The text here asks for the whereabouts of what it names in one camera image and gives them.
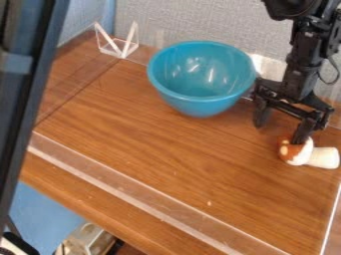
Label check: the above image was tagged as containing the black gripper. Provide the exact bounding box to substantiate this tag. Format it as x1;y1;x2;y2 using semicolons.
252;78;335;144

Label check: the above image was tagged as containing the clear acrylic front barrier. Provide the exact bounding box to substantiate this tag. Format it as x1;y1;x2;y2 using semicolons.
28;132;289;255

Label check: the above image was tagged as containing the dark robot arm link foreground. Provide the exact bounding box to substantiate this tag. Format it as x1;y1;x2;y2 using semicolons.
0;0;71;234

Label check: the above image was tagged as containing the clear acrylic barrier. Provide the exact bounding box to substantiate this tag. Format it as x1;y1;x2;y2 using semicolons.
127;45;341;129
28;132;289;255

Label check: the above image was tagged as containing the clear acrylic corner bracket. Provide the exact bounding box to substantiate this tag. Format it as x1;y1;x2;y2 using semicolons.
94;22;139;59

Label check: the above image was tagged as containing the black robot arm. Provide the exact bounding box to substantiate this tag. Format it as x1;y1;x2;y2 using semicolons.
252;0;341;144

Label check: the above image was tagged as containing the blue bowl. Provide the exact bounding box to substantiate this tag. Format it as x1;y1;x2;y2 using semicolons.
147;41;257;118

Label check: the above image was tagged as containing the black cable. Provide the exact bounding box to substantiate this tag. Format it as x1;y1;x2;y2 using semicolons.
317;56;341;86

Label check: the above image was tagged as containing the grey metal box under table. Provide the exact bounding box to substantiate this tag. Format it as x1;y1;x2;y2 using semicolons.
54;222;117;255

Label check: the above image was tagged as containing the clear acrylic back barrier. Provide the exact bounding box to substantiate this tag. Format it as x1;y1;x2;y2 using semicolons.
127;45;341;129

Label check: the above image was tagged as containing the brown white plush mushroom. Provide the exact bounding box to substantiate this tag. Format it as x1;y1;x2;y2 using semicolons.
278;136;341;169

